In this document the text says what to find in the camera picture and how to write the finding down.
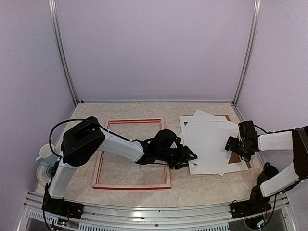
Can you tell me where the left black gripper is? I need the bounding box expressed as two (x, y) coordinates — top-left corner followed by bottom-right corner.
(157, 144), (198, 170)

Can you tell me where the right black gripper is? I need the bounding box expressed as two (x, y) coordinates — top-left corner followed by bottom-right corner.
(225, 136), (252, 160)

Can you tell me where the brown backing board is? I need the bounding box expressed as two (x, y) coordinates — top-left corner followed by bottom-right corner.
(184, 115), (251, 169)

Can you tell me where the white photo paper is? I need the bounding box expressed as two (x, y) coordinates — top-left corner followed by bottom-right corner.
(180, 109), (240, 178)

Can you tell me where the white mat board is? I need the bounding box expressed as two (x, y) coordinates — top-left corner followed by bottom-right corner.
(178, 115), (249, 176)

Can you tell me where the wooden red photo frame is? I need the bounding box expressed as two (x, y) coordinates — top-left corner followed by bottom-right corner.
(92, 117), (171, 191)

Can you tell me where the clear acrylic sheet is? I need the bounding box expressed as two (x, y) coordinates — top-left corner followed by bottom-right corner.
(98, 121), (167, 186)

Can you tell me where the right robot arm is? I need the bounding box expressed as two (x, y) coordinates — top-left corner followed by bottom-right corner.
(225, 120), (308, 218)

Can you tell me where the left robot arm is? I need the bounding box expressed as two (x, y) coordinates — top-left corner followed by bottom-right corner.
(42, 116), (197, 218)

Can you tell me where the light blue cup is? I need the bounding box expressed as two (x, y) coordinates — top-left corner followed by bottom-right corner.
(36, 144), (59, 167)

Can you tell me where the white round plate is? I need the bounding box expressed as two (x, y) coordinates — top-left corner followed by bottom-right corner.
(36, 156), (56, 185)

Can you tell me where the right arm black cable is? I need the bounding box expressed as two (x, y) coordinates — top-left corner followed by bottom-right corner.
(254, 124), (295, 135)

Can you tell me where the aluminium front rail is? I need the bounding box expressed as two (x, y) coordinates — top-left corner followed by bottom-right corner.
(16, 191), (298, 231)

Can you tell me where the right aluminium post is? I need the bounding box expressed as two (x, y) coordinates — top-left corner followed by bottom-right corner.
(232, 0), (261, 107)

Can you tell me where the aluminium post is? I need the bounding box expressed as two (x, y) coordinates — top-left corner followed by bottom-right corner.
(232, 0), (261, 107)
(48, 0), (79, 106)

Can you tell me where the left aluminium post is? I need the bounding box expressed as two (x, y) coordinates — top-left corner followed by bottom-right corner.
(48, 0), (79, 106)

